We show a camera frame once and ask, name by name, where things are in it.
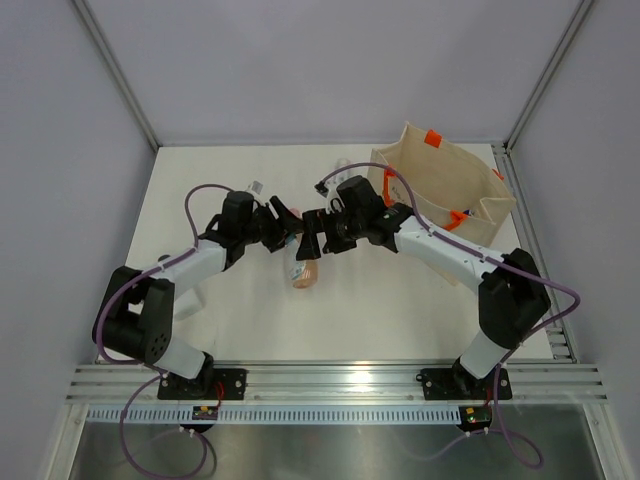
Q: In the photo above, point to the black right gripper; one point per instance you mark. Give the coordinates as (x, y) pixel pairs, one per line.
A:
(318, 221)

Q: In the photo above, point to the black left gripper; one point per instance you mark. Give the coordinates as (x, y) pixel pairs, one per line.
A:
(278, 230)

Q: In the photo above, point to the pink shampoo bottle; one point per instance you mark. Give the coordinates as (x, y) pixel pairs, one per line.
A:
(302, 274)

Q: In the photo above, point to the white box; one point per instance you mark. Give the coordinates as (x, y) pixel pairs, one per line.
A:
(187, 304)

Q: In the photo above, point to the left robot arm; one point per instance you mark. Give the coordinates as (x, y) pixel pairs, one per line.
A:
(137, 313)

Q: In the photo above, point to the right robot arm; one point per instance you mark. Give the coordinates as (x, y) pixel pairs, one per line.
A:
(511, 300)

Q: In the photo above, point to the silver tube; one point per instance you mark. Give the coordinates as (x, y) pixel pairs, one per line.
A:
(341, 162)

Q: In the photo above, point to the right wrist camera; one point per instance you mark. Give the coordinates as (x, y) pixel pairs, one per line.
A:
(328, 188)

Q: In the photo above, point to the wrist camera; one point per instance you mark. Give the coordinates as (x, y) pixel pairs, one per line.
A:
(328, 188)
(255, 188)

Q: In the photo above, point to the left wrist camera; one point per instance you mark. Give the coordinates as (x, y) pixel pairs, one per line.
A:
(255, 188)

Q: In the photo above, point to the canvas bag orange handles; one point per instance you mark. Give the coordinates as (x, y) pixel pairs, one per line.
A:
(445, 180)

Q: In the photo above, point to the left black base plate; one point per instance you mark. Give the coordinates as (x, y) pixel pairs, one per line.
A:
(229, 382)

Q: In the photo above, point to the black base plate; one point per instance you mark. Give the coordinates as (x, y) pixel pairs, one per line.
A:
(229, 382)
(450, 384)

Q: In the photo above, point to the white slotted cable duct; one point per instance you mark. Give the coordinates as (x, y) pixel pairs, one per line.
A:
(229, 414)

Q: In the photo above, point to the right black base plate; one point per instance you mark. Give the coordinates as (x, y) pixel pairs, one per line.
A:
(450, 384)

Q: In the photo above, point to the aluminium rail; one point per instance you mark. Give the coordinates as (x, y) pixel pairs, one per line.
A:
(343, 384)

